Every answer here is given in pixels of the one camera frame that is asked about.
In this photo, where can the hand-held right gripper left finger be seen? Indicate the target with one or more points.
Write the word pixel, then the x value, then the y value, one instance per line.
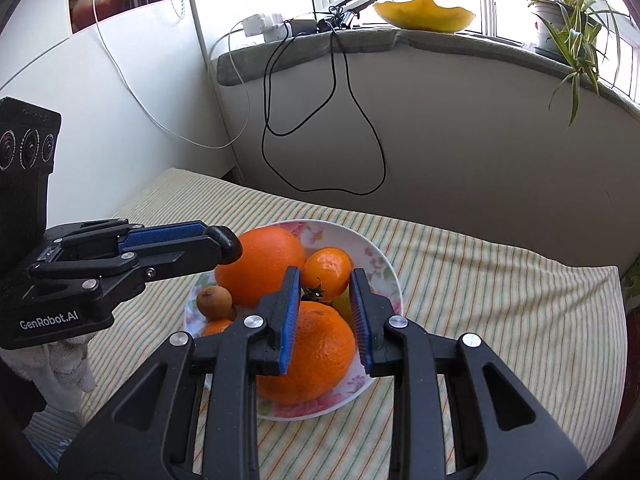
pixel 290 320

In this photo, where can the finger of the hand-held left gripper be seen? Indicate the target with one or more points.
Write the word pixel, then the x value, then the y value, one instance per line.
pixel 160 234
pixel 175 257

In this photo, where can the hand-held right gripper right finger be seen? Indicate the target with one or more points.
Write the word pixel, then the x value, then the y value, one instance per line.
pixel 360 325

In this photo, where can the green round fruit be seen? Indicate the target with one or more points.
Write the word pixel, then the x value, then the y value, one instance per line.
pixel 341 308

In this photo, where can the rough large orange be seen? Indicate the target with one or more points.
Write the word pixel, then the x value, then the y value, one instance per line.
pixel 320 355

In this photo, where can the small brown kiwi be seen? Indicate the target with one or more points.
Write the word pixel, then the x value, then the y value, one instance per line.
pixel 214 302

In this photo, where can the mandarin with stem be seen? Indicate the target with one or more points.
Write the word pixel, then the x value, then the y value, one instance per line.
pixel 327 270

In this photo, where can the smooth large orange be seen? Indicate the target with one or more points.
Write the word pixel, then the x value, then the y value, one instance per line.
pixel 260 265

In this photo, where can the floral rim plate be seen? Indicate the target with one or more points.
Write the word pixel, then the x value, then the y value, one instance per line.
pixel 370 260

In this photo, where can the small mandarin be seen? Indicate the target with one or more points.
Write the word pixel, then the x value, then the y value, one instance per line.
pixel 217 329

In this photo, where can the person's left hand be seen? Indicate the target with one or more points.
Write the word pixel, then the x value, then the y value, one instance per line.
pixel 60 370

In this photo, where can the white cabinet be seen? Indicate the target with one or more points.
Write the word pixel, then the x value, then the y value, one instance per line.
pixel 100 110

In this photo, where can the striped tablecloth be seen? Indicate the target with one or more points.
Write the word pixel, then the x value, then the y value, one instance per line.
pixel 500 310

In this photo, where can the blue striped cloth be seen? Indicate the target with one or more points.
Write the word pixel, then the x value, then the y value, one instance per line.
pixel 47 435

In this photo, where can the grey windowsill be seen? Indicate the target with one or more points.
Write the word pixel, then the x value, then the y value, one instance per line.
pixel 300 55

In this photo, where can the white power strip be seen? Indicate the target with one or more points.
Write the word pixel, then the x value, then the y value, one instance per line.
pixel 260 22

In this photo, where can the black power adapter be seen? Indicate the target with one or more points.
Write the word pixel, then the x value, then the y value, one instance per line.
pixel 304 26

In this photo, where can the green patterned bag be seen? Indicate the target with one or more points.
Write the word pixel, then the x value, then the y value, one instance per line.
pixel 632 285

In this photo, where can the yellow wavy bowl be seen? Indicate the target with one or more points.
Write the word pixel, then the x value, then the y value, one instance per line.
pixel 425 17

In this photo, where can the potted spider plant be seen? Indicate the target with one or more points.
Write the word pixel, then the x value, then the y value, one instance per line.
pixel 550 20

